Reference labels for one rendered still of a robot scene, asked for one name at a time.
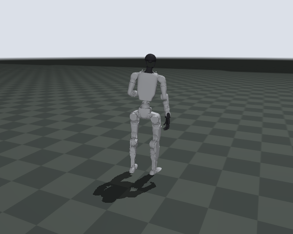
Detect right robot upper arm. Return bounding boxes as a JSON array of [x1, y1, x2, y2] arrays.
[[158, 75, 167, 100]]

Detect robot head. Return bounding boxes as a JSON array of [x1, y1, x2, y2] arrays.
[[144, 54, 156, 74]]

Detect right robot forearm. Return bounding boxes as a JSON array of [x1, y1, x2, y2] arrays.
[[163, 94, 170, 116]]

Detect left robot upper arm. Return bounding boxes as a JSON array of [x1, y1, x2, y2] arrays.
[[127, 72, 139, 97]]

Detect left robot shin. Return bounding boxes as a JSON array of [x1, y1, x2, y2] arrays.
[[129, 138, 137, 168]]

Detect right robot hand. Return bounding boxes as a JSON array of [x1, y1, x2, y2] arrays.
[[163, 113, 170, 130]]

